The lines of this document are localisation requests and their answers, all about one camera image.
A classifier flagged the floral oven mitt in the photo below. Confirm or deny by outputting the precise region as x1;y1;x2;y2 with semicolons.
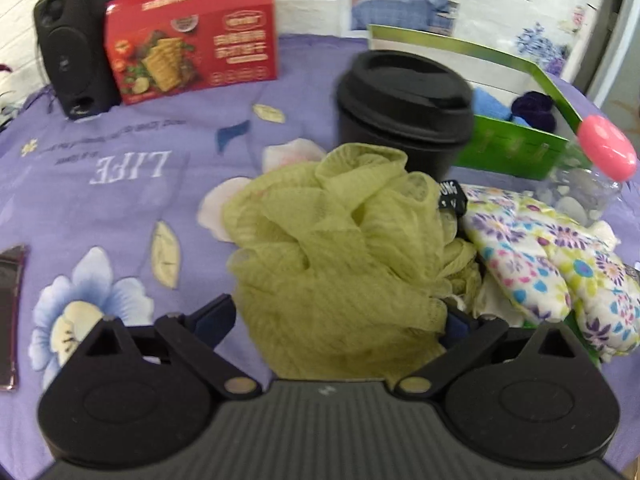
462;184;639;361

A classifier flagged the green mesh bath sponge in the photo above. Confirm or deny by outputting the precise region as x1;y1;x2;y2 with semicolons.
222;143;481;383

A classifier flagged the purple floral tablecloth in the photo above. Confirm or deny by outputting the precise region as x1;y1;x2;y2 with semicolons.
1;38;639;479

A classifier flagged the green white cardboard box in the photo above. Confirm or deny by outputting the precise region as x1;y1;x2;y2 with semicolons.
369;25;582;180

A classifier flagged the dark maroon packet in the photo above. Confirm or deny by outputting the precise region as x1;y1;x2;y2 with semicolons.
0;245;28;391

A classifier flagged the pink lid plastic jar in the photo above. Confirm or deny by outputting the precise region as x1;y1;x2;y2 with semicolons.
535;115;638;226

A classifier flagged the blue cloth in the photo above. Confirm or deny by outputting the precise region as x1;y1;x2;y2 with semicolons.
473;88;528;127

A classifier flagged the dark purple scrunchie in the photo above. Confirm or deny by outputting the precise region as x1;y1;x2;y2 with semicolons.
511;91;556;133

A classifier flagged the black lidded coffee cup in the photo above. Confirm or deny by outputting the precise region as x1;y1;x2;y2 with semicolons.
335;50;475;181

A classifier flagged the red cracker box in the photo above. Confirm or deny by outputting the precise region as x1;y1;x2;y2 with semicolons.
104;0;279;105

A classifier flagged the floral white bedding package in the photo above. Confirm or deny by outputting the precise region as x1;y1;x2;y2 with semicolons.
452;0;603;81

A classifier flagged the black speaker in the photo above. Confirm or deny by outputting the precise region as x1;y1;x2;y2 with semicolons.
34;0;120;120

